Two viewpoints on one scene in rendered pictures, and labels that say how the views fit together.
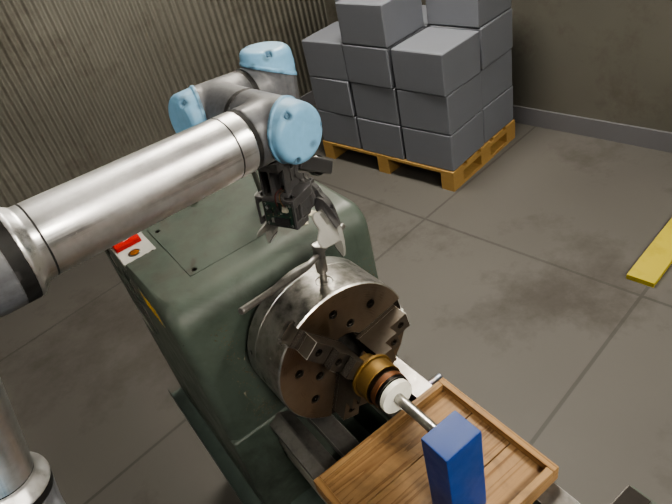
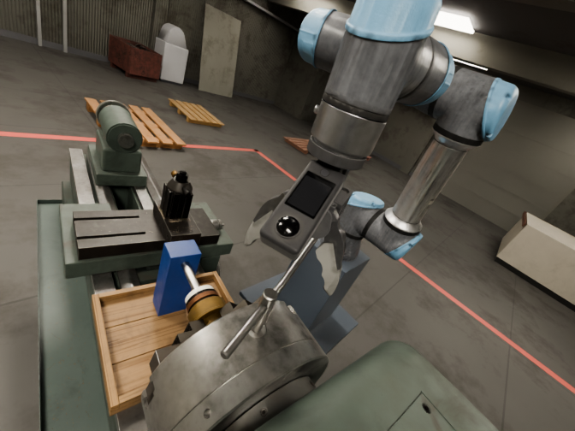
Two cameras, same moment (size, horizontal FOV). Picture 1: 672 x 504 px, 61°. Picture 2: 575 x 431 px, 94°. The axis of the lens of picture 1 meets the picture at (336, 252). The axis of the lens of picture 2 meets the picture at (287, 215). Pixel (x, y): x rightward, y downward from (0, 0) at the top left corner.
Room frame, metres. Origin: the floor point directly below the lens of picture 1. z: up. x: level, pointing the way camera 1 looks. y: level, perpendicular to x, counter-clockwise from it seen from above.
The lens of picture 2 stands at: (1.11, -0.09, 1.60)
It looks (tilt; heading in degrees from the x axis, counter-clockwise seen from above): 28 degrees down; 160
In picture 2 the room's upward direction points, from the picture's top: 24 degrees clockwise
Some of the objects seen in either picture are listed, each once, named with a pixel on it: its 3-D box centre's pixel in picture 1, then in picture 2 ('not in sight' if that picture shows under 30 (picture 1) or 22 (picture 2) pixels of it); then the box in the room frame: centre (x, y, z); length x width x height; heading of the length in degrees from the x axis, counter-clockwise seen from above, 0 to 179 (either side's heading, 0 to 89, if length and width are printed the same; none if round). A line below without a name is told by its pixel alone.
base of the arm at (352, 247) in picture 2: not in sight; (344, 237); (0.36, 0.42, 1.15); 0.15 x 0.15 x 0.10
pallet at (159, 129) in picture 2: not in sight; (134, 125); (-3.10, -1.23, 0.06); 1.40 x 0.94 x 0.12; 37
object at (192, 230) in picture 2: not in sight; (175, 221); (0.27, -0.16, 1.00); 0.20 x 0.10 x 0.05; 28
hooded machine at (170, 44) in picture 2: not in sight; (171, 54); (-7.31, -1.69, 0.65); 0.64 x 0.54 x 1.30; 127
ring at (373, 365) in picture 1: (377, 379); (209, 315); (0.71, -0.02, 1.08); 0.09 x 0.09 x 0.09; 28
